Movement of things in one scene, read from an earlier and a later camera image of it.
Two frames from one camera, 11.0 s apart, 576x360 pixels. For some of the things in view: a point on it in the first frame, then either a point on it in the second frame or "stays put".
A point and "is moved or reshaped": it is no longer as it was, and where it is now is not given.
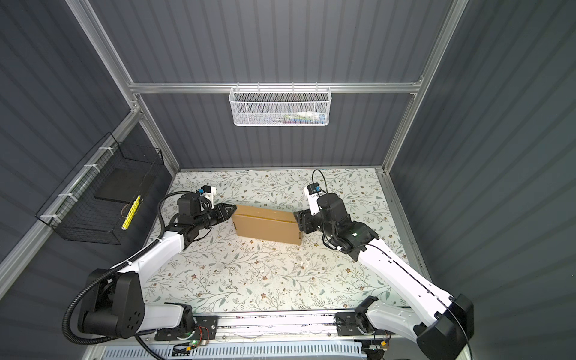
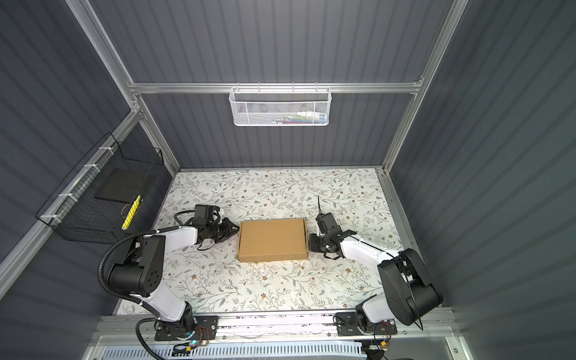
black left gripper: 221,214 → 229,229
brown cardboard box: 268,223 is moved or reshaped
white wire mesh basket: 274,106 stays put
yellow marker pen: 131,213 stays put
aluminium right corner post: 454,13 stays put
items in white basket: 300,118 stays put
